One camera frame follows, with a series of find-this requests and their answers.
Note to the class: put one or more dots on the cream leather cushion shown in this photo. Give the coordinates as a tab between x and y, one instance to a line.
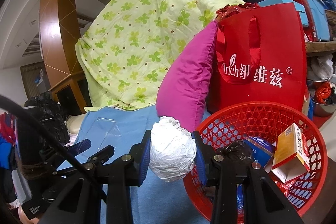
73	124

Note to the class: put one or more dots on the blue towel blanket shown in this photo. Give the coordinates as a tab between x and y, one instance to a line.
155	201

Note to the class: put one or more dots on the orange red medicine box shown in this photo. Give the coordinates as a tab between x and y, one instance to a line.
291	159

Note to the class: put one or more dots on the red tote bag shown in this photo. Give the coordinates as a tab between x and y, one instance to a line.
259	56

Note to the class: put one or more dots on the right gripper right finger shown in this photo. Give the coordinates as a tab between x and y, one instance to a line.
263	200

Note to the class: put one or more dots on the blue white carton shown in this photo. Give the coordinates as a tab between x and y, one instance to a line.
262	150

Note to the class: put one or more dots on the wooden cabinet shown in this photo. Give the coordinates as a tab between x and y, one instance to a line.
59	32

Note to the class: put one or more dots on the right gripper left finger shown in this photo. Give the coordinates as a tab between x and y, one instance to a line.
84	192

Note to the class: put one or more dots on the green clover quilt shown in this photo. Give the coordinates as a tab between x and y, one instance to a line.
129	47

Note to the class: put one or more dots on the red plastic basket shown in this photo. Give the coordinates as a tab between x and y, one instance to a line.
266	120

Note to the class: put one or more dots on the blue plastic bag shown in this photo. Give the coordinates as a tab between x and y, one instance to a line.
240	199

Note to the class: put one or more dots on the magenta pillow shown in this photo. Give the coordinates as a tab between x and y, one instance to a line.
183	91

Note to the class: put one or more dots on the red garment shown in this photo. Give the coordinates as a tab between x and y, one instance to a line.
7	127

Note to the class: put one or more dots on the white plastic bag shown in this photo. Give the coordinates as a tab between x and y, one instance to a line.
172	150

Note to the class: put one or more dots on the black plastic trash bag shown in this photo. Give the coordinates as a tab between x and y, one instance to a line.
237	151

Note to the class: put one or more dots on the black puffer jacket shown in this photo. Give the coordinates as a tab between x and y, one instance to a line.
50	115

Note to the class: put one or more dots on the clear plastic box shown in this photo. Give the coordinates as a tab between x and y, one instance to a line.
105	132

